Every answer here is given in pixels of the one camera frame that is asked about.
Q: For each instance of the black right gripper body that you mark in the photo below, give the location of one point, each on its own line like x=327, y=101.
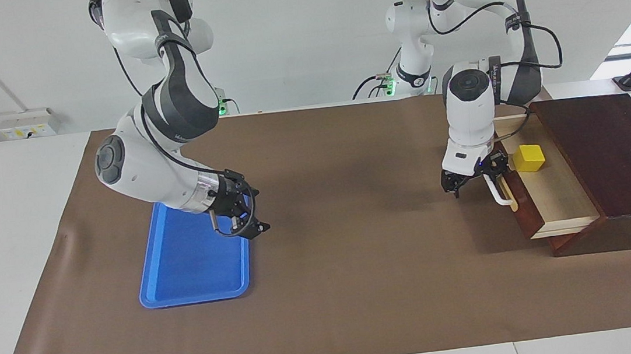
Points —
x=229, y=195

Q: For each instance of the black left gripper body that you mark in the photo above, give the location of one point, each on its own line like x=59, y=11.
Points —
x=477, y=177

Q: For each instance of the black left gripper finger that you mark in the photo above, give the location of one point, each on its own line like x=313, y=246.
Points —
x=499, y=168
x=454, y=187

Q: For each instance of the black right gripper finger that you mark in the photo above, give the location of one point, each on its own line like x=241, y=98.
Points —
x=250, y=192
x=255, y=224

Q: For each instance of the yellow cube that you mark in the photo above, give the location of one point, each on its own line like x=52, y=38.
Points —
x=529, y=159

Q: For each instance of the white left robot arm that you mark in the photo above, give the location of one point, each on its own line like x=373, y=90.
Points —
x=469, y=108

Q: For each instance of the dark wooden drawer cabinet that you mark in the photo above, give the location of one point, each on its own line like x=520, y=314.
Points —
x=612, y=157

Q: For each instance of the blue plastic tray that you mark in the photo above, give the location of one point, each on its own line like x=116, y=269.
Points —
x=196, y=271

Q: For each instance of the green lit base connector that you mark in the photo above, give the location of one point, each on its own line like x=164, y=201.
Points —
x=389, y=84
x=221, y=106

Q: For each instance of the brown table mat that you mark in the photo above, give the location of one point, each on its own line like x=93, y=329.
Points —
x=362, y=283

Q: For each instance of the white wall outlet box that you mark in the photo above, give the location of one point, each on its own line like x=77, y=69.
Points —
x=28, y=122

